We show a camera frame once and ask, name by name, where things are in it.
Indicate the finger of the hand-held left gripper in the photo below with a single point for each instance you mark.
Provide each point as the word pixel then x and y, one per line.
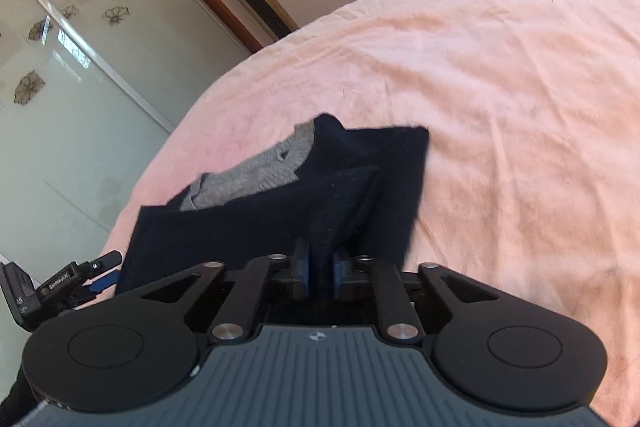
pixel 107 259
pixel 106 281

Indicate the pink bed sheet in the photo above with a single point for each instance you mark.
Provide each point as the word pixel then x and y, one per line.
pixel 500 107

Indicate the flower-patterned glass wardrobe door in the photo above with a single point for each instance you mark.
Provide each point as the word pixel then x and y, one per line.
pixel 75 132

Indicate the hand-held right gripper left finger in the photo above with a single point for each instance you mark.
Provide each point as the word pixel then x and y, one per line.
pixel 301 269

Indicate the grey knit sweater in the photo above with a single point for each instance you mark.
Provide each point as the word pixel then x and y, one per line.
pixel 250 177

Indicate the navy blue garment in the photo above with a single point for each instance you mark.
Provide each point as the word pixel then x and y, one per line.
pixel 250 232

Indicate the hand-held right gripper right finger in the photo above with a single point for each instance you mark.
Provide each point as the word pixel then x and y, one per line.
pixel 339 274

